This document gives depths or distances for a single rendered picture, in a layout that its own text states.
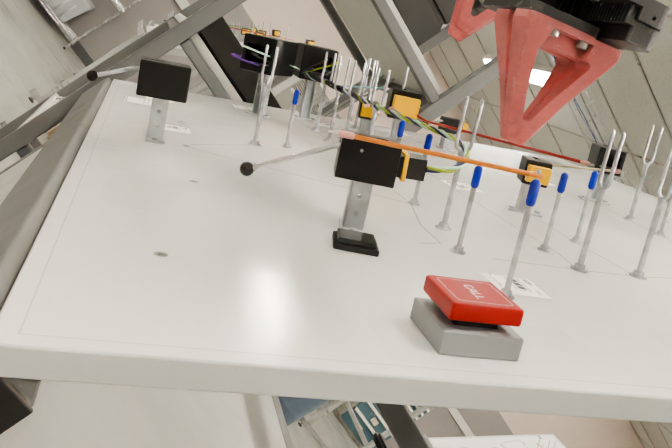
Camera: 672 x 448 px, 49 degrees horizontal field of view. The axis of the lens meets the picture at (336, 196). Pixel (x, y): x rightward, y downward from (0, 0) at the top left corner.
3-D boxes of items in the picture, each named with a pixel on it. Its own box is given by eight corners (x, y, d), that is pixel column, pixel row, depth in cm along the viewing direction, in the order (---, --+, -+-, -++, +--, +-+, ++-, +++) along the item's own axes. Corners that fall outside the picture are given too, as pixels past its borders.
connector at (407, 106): (415, 118, 122) (419, 99, 121) (417, 119, 120) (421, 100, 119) (390, 112, 122) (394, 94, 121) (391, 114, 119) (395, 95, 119)
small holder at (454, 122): (412, 142, 145) (419, 111, 144) (449, 148, 148) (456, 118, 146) (420, 147, 141) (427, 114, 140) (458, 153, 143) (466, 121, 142)
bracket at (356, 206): (338, 220, 73) (349, 171, 72) (362, 224, 73) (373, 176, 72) (340, 232, 69) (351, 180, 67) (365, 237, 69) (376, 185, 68)
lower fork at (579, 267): (592, 274, 73) (633, 134, 70) (576, 272, 72) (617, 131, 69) (580, 267, 75) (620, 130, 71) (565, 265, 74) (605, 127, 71)
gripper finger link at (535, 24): (519, 143, 51) (575, 14, 50) (575, 167, 45) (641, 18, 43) (436, 111, 49) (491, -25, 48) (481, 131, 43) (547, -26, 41)
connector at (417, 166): (371, 167, 71) (375, 147, 71) (420, 175, 72) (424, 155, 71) (375, 173, 68) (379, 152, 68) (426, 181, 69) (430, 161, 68)
